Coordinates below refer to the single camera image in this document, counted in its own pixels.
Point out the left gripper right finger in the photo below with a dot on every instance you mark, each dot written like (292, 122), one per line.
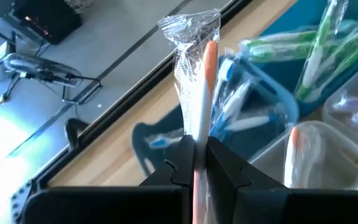
(228, 180)

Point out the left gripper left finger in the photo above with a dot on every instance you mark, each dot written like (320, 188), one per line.
(182, 168)

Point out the blue toothbrush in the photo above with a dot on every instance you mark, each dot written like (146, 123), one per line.
(250, 123)
(238, 101)
(163, 141)
(225, 71)

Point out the orange toothbrush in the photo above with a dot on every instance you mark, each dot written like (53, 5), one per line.
(210, 68)
(297, 155)

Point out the dark slate plastic bin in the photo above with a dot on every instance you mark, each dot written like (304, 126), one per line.
(166, 124)

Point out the grey translucent plastic bin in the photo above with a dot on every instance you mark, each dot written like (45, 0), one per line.
(337, 155)

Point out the black table clamp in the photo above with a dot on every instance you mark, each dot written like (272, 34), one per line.
(73, 130)

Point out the black floor fan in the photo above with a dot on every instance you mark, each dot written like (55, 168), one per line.
(42, 67)

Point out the teal plastic bin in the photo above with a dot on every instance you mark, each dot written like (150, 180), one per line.
(291, 12)

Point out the black floor device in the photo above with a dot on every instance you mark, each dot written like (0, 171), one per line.
(47, 18)

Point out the small white floor box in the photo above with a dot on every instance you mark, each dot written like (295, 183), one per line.
(2, 51)

